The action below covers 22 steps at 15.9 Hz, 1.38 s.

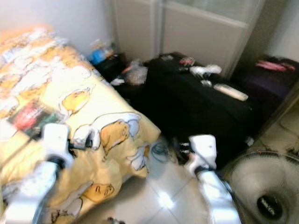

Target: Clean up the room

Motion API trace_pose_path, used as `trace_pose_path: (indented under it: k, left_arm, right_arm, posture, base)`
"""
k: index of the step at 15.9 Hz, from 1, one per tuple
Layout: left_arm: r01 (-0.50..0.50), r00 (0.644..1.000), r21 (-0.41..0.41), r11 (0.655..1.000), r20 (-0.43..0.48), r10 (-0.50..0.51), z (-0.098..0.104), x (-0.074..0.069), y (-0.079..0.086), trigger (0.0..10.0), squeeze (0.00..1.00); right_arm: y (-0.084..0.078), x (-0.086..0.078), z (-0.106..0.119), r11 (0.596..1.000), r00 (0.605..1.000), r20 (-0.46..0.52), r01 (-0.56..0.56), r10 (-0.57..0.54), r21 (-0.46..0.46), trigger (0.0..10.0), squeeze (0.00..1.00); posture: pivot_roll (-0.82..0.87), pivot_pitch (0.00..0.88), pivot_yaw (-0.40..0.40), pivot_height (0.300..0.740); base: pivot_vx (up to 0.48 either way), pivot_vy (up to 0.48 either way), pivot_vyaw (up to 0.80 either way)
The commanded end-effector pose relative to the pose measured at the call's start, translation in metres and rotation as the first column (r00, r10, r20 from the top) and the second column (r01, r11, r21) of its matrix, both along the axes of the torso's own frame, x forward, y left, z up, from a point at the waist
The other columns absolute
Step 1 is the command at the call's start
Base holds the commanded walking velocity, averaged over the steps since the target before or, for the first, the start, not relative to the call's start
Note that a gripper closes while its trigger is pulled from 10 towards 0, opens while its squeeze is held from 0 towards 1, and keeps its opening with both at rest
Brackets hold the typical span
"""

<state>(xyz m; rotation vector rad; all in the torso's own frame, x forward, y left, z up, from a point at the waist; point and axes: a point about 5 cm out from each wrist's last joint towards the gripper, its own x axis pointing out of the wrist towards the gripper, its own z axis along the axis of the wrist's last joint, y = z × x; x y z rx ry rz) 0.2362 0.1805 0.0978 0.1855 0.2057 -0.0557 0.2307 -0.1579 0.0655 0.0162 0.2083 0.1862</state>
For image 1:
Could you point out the white remote control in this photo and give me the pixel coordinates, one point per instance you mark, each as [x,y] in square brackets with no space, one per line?
[230,92]

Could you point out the clear crumpled plastic bag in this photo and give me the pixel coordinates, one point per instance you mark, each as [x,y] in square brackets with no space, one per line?
[136,74]

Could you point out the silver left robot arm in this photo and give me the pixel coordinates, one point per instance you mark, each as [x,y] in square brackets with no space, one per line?
[37,191]

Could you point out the dark robot foot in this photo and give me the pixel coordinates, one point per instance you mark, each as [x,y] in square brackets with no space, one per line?
[114,221]

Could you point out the yellow cartoon egg duvet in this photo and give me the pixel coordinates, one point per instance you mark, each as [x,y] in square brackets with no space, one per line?
[112,100]

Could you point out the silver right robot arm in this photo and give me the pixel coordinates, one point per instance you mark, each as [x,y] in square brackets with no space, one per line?
[219,196]

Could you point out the dark purple bag pink print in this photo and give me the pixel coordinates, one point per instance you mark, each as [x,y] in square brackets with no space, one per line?
[266,81]

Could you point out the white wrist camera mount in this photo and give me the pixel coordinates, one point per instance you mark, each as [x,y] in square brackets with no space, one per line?
[56,140]
[203,147]

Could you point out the white crumpled cloth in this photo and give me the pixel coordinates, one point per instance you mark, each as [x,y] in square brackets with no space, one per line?
[205,70]

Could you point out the white glass door wardrobe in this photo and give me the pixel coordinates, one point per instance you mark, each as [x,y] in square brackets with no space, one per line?
[196,32]

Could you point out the dark illustrated cover book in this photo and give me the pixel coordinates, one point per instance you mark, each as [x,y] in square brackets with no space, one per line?
[35,119]

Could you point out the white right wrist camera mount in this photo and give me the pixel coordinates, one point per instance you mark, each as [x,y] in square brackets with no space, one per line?
[203,147]

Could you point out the large black suitcase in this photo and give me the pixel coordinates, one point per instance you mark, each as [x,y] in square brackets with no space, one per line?
[191,109]

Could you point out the black bedside table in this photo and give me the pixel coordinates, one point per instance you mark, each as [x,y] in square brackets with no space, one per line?
[112,70]

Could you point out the white floor fan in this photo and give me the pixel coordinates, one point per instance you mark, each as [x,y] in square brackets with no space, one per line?
[261,179]

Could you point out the small red patterned packet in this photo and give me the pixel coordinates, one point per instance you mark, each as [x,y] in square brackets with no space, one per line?
[187,61]

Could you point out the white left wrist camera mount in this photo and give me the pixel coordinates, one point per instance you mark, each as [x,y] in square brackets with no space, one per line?
[56,140]

